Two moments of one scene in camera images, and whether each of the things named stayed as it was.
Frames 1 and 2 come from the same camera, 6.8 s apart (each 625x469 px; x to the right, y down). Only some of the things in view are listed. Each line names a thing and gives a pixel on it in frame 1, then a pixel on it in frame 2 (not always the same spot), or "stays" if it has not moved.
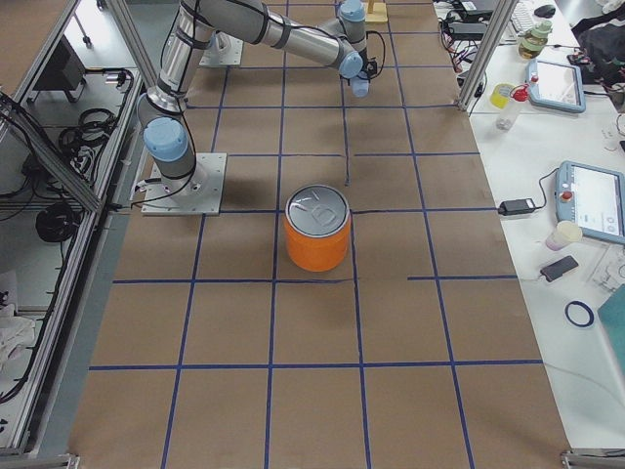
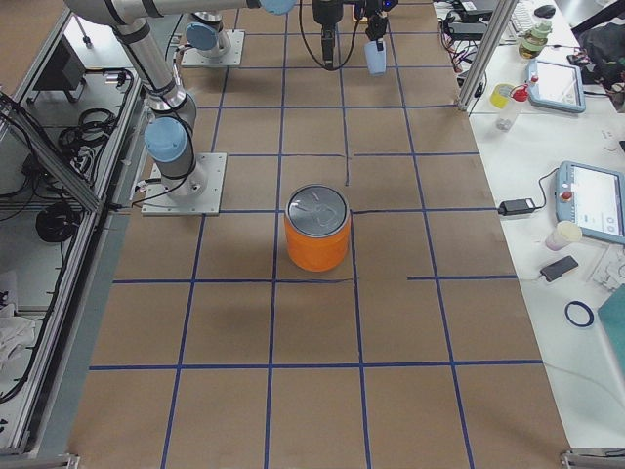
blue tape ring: (586, 308) stays
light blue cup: (359, 87) -> (376, 60)
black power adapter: (517, 206) stays
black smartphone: (557, 270) stays
